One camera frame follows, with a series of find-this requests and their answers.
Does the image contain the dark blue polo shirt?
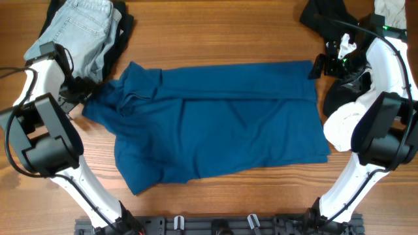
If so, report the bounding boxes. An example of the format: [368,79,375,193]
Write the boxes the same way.
[82,61,330,194]

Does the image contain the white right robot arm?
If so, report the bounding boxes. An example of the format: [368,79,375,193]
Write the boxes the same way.
[304,14,417,228]

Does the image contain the black folded garment under jeans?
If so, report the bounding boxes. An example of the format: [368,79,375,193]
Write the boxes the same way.
[39,0,134,80]

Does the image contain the black crumpled garment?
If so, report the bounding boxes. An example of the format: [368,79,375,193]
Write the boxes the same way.
[299,0,367,117]

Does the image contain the white crumpled t-shirt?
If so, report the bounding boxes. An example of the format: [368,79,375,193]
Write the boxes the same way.
[323,1,411,151]

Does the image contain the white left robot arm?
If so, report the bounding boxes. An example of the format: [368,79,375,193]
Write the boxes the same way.
[1,53,135,234]

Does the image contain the light blue folded jeans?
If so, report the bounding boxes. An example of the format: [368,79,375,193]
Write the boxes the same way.
[24,0,121,83]

